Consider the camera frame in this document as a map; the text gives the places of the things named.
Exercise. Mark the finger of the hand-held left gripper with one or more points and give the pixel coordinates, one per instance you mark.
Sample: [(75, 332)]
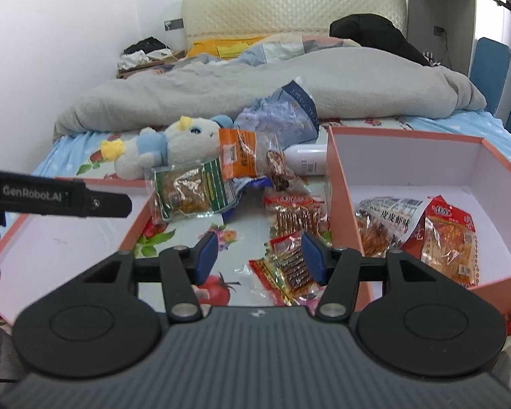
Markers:
[(108, 204)]

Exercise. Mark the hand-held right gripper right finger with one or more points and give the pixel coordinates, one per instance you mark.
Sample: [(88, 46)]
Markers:
[(313, 260)]

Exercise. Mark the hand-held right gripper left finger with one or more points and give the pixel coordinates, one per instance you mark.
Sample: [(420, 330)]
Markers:
[(206, 260)]

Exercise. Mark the brown stick snack packet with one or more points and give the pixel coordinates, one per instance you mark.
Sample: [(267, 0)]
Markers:
[(287, 270), (296, 217)]

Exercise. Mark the green label snack packet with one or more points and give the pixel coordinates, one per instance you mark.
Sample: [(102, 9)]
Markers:
[(183, 187)]

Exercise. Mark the white printed snack packet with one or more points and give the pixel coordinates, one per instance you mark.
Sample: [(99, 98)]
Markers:
[(387, 213)]

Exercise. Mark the blue snack packet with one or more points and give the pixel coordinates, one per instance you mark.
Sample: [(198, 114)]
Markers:
[(255, 185)]

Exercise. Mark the orange label snack packet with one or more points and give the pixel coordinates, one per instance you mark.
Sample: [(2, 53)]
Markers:
[(238, 153)]

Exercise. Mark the deep orange cardboard box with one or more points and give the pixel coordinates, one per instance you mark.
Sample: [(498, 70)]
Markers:
[(409, 166)]

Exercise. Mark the red label snack packet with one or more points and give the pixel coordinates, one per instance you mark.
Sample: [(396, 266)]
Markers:
[(449, 238)]

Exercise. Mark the floral bed sheet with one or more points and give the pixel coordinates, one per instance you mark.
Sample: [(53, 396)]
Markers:
[(238, 243)]

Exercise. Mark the shallow orange box lid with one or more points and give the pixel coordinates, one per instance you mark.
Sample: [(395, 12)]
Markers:
[(68, 247)]

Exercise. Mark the blue and white plush toy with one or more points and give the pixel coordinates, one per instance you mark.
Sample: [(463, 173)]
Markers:
[(183, 145)]

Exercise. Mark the small clear snack packet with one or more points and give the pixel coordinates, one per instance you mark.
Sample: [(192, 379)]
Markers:
[(279, 170)]

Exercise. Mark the white bottle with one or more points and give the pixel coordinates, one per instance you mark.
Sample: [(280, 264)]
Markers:
[(306, 159)]

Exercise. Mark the grey blanket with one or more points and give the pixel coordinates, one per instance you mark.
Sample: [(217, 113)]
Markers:
[(196, 85)]

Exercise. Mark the blue printed plastic bag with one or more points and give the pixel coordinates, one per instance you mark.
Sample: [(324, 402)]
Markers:
[(281, 115)]

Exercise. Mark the pile of clothes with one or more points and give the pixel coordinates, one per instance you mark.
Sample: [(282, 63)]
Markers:
[(142, 47)]

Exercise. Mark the yellow pillow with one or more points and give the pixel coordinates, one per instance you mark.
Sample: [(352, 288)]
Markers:
[(213, 47)]

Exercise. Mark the patchwork quilt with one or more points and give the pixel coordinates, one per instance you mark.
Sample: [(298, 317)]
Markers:
[(272, 51)]

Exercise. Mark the black clothing heap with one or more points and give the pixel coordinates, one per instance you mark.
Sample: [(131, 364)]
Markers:
[(366, 27)]

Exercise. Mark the cream padded headboard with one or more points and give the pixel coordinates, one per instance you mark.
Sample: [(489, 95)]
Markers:
[(281, 8)]

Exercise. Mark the blue chair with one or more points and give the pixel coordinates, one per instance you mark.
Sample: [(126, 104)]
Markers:
[(492, 68)]

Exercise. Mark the white built-in cabinet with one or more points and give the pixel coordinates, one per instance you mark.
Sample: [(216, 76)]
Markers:
[(451, 8)]

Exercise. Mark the grey wall plate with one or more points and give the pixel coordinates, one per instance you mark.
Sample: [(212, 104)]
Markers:
[(173, 24)]

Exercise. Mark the wall socket with charger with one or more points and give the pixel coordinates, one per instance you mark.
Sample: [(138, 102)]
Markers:
[(440, 30)]

